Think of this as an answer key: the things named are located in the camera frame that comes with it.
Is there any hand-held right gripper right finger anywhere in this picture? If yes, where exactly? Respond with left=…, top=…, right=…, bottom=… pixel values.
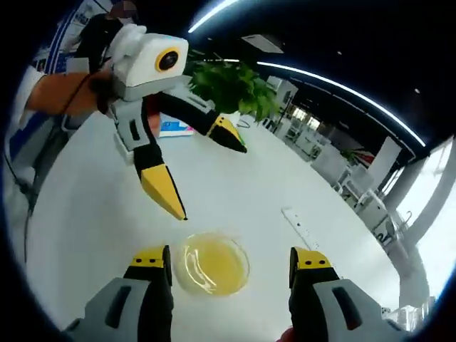
left=288, top=246, right=405, bottom=342

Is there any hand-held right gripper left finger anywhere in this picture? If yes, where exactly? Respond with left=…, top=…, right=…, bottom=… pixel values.
left=63, top=244, right=175, bottom=342

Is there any clear glass Petri dish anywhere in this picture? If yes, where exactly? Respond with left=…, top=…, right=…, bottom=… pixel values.
left=172, top=231, right=250, bottom=297

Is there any person's left hand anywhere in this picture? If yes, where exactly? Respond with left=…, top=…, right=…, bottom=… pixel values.
left=88, top=73, right=120, bottom=115

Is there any blue tissue packet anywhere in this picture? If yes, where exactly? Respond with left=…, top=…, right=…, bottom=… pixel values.
left=158, top=119, right=196, bottom=139

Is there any potted green plant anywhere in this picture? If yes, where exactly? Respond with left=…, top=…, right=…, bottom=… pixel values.
left=188, top=58, right=282, bottom=124

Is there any white table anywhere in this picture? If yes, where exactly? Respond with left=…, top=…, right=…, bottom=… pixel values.
left=21, top=103, right=400, bottom=342

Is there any blue white banner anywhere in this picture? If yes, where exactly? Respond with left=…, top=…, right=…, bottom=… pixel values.
left=33, top=0, right=93, bottom=74

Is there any ceiling air conditioner unit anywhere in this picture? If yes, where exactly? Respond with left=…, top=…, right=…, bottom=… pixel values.
left=241, top=34, right=284, bottom=54

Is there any large window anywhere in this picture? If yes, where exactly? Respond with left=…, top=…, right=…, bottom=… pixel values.
left=395, top=142, right=455, bottom=304

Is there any row of white office desks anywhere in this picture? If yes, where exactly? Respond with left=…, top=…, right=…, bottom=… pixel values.
left=276, top=76, right=398, bottom=250

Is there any long ceiling light strip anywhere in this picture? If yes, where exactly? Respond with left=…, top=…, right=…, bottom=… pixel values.
left=256, top=61, right=427, bottom=147

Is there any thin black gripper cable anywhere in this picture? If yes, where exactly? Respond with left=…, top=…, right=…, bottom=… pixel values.
left=63, top=53, right=110, bottom=113

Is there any thick black cable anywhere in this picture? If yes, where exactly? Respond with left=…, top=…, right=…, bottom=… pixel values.
left=5, top=149, right=38, bottom=264

